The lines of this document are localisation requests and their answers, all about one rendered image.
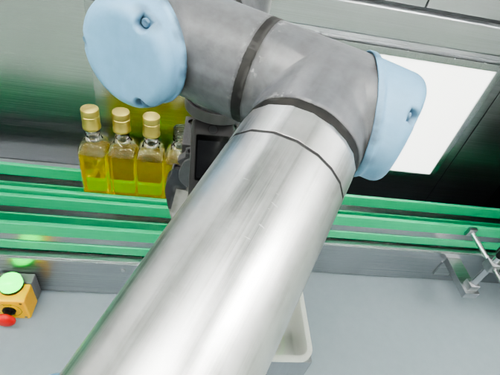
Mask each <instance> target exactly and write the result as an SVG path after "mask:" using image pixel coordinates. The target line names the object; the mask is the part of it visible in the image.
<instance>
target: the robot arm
mask: <svg viewBox="0 0 500 375"><path fill-rule="evenodd" d="M271 5H272V0H95V1H94V2H93V3H92V5H91V6H90V8H89V9H88V11H87V13H86V17H85V19H84V23H83V41H84V42H85V52H86V56H87V58H88V61H89V64H90V66H91V67H92V70H93V72H94V73H95V75H96V77H97V78H98V79H99V81H100V82H101V83H102V85H103V86H104V87H105V88H106V89H107V90H108V91H109V92H110V93H111V94H112V95H113V96H115V97H116V98H117V99H119V100H120V101H122V102H124V103H126V104H128V105H130V106H134V107H137V108H151V107H156V106H159V105H161V104H162V103H169V102H170V101H172V100H174V99H175V98H176V97H178V96H182V97H184V98H185V108H186V110H187V112H188V113H189V114H190V115H191V116H192V117H188V116H186V118H185V129H184V135H183V141H182V154H180V155H179V157H178V163H180V165H179V164H173V168H172V170H171V171H170V172H169V173H168V175H167V180H166V185H165V196H166V200H167V206H168V209H169V211H170V216H171V221H170V222H169V223H168V225H167V226H166V228H165V229H164V230H163V231H162V233H161V234H160V236H159V237H158V239H157V240H156V241H155V243H154V244H153V246H152V247H151V248H150V250H149V251H148V252H147V254H146V255H145V257H144V258H143V260H142V261H141V262H140V263H139V265H138V266H137V268H136V269H135V271H134V272H133V273H132V274H131V276H130V277H129V279H128V280H127V282H126V283H125V284H124V286H123V287H122V288H121V290H120V292H119V293H118V294H117V295H116V296H115V298H114V300H113V301H112V303H111V304H110V305H109V306H108V308H107V309H106V311H105V312H104V314H102V316H101V317H100V319H99V320H98V322H97V323H96V325H95V326H94V327H93V328H92V330H91V331H90V333H89V334H88V335H87V337H86V338H85V340H84V341H83V343H82V344H81V345H80V346H79V348H78V349H77V351H76V352H75V354H74V355H73V356H72V357H71V359H70V360H69V362H68V363H67V365H66V366H65V367H64V368H63V370H62V371H61V373H55V374H49V375H266V373H267V371H268V369H269V366H270V365H271V362H272V360H273V358H274V355H275V353H276V351H277V349H278V346H279V344H280V342H281V339H282V338H283V335H284V333H285V331H286V328H287V326H288V324H289V321H290V319H291V317H292V314H293V313H294V310H295V308H296V306H297V303H298V301H299V299H300V297H301V294H302V292H303V290H304V287H305V286H306V283H307V281H308V279H309V276H310V274H311V272H312V270H313V267H314V265H315V262H316V261H317V259H318V256H319V254H320V252H321V249H322V247H323V245H324V242H325V240H326V239H327V235H328V234H329V232H330V229H331V227H332V225H333V222H334V220H335V218H336V215H337V213H338V211H339V209H340V207H341V204H342V202H343V200H344V197H345V195H346V193H347V190H348V188H349V187H350V183H351V182H352V179H353V177H357V176H361V177H363V178H365V179H368V180H378V179H381V178H382V177H383V176H385V175H386V174H387V173H388V171H389V170H390V169H391V168H392V166H393V165H394V163H395V161H396V160H397V158H398V157H399V155H400V153H401V152H402V150H403V148H404V146H405V145H406V142H407V140H408V138H409V137H410V135H411V133H412V131H413V128H414V125H415V124H416V122H417V119H418V118H419V116H420V113H421V111H422V109H423V106H424V103H425V101H426V95H427V87H426V82H425V80H424V79H423V78H422V77H421V76H420V75H419V74H418V73H416V72H414V71H411V70H409V69H407V68H404V67H402V66H401V65H398V64H396V63H393V62H391V61H389V60H386V59H384V58H382V57H381V55H380V54H379V53H378V52H376V51H372V50H368V51H363V50H360V49H358V48H355V47H353V46H350V45H347V44H344V43H343V42H340V41H337V40H334V39H331V38H329V37H327V36H324V35H321V34H319V33H316V32H314V31H310V30H308V29H306V28H303V27H300V26H298V25H294V24H292V23H290V22H287V21H286V20H283V19H280V18H278V17H276V16H273V15H271V14H269V13H270V9H271ZM191 121H192V122H191ZM239 122H240V123H241V124H240V123H239ZM234 127H235V128H236V131H235V130H234Z"/></svg>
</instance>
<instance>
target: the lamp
mask: <svg viewBox="0 0 500 375"><path fill-rule="evenodd" d="M24 285H25V282H24V281H23V279H22V276H21V275H20V274H19V273H16V272H8V273H6V274H4V275H2V276H1V277H0V293H1V294H3V295H7V296H10V295H15V294H17V293H18V292H20V291H21V290H22V289H23V287H24Z"/></svg>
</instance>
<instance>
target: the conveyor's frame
mask: <svg viewBox="0 0 500 375"><path fill-rule="evenodd" d="M447 258H458V259H461V261H462V263H463V265H464V266H465V268H466V270H467V272H468V273H469V276H470V277H471V278H472V279H473V278H474V277H475V276H476V275H477V274H478V273H479V272H480V271H481V270H482V269H483V268H484V267H483V265H482V263H483V262H484V261H485V259H484V257H483V255H482V254H481V252H480V251H479V250H472V249H453V248H442V247H432V246H413V245H403V244H393V243H373V242H362V241H352V240H333V239H326V240H325V242H324V245H323V247H322V249H321V252H320V254H319V256H318V259H317V261H316V262H315V265H314V267H313V269H312V272H324V273H336V274H349V275H373V276H386V277H399V278H422V279H435V280H448V281H453V279H452V277H451V275H450V274H449V275H433V274H432V273H433V272H434V271H435V270H436V268H437V267H439V265H440V264H441V263H442V262H444V261H445V260H446V259H447ZM142 260H143V258H139V257H124V256H123V257H116V256H106V254H105V256H103V255H91V254H69V253H68V254H67V253H55V252H50V251H49V252H43V251H31V250H30V251H20V250H7V249H0V274H1V273H2V272H16V273H26V274H35V275H36V278H37V280H38V282H39V286H40V288H41V290H51V291H66V292H97V293H113V294H118V293H119V292H120V290H121V288H122V287H123V286H124V284H125V283H126V282H127V280H128V279H129V277H130V276H131V274H132V273H133V272H134V271H135V269H136V268H137V266H138V265H139V263H140V262H141V261H142ZM480 282H485V283H499V282H498V280H497V278H496V276H495V275H494V274H493V273H492V272H490V273H489V274H488V275H487V276H486V277H484V278H483V279H482V280H481V281H480Z"/></svg>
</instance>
